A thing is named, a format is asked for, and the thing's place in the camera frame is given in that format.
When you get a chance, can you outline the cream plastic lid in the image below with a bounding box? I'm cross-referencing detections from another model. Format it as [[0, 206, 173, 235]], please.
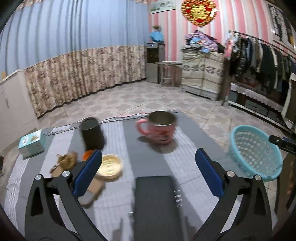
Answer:
[[95, 154, 123, 180]]

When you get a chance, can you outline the light blue plastic basket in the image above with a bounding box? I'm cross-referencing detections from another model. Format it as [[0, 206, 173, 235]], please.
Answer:
[[229, 125, 283, 182]]

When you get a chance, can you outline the low bench with lace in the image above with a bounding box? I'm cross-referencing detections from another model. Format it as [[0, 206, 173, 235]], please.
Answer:
[[227, 83, 293, 131]]

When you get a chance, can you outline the small orange cap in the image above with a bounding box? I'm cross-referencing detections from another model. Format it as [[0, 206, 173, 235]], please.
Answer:
[[82, 150, 94, 161]]

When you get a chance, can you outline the light blue small box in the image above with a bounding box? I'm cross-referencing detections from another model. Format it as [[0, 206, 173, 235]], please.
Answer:
[[18, 129, 45, 159]]

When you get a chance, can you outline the clothes rack with garments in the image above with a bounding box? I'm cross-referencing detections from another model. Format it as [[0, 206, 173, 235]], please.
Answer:
[[224, 30, 295, 103]]

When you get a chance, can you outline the black cylinder container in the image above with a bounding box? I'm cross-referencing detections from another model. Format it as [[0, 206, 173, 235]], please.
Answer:
[[80, 117, 105, 151]]

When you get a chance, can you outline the black glasses case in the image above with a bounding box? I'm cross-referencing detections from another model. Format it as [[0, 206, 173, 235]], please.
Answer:
[[133, 176, 184, 241]]

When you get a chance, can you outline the striped grey tablecloth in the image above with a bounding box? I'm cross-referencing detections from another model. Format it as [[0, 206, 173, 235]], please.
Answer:
[[1, 113, 252, 240]]

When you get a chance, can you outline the cloth-covered cabinet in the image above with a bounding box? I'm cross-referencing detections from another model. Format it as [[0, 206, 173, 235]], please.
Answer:
[[181, 50, 225, 101]]

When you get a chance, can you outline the pink metal mug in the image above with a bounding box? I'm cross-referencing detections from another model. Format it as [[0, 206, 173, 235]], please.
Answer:
[[135, 111, 177, 145]]

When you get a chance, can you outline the pile of colourful clothes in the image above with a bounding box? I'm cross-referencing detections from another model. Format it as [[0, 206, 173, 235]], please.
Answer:
[[181, 30, 225, 53]]

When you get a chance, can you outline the small folding stool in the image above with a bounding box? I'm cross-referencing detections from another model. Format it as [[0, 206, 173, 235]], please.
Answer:
[[156, 61, 183, 88]]

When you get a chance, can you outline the grey water dispenser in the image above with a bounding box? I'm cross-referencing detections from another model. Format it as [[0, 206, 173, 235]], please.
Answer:
[[146, 42, 165, 83]]

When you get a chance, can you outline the blue and floral curtain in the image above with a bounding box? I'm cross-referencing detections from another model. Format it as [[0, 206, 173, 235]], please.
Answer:
[[1, 1, 149, 117]]

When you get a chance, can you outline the potted plant blue wrap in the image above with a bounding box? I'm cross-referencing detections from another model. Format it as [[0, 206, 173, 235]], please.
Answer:
[[149, 25, 164, 43]]

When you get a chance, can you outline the white wall cabinet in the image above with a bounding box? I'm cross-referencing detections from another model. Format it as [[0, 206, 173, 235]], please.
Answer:
[[1, 69, 39, 156]]

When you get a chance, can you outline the red heart wall ornament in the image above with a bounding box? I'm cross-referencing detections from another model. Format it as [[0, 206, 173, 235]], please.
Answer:
[[181, 0, 218, 27]]

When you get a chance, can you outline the framed wall picture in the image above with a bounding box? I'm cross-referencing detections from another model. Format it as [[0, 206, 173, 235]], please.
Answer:
[[149, 0, 176, 14]]

